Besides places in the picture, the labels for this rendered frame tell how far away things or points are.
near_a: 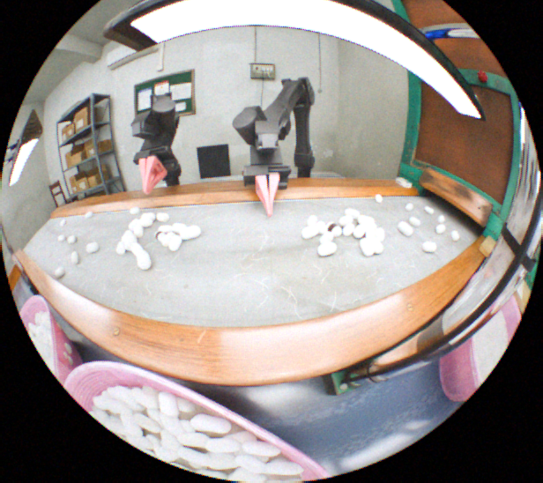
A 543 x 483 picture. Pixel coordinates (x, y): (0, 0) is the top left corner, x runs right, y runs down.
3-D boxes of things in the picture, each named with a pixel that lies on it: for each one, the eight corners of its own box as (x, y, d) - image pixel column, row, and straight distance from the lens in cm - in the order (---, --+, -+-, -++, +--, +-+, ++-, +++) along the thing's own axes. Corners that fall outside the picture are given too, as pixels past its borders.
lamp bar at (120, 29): (137, 54, 27) (146, 16, 31) (461, 115, 53) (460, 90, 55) (98, 38, 22) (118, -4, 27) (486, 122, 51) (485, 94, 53)
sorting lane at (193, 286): (51, 222, 124) (50, 219, 124) (419, 201, 75) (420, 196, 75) (24, 255, 119) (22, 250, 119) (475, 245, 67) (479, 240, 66)
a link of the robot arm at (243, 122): (257, 127, 30) (278, 89, 39) (224, 129, 36) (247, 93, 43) (278, 160, 38) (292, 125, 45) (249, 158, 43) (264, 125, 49)
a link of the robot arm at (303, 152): (308, 169, 70) (306, 88, 63) (293, 167, 72) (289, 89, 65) (312, 163, 75) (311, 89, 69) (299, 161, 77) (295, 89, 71)
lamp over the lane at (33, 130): (18, 180, 114) (15, 165, 115) (43, 133, 54) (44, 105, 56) (8, 187, 113) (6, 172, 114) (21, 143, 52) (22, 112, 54)
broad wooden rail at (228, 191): (72, 231, 131) (61, 204, 127) (390, 216, 86) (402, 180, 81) (62, 242, 127) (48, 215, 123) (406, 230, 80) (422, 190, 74)
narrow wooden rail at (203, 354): (29, 265, 120) (19, 247, 118) (465, 261, 69) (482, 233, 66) (26, 271, 120) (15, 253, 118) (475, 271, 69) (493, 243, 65)
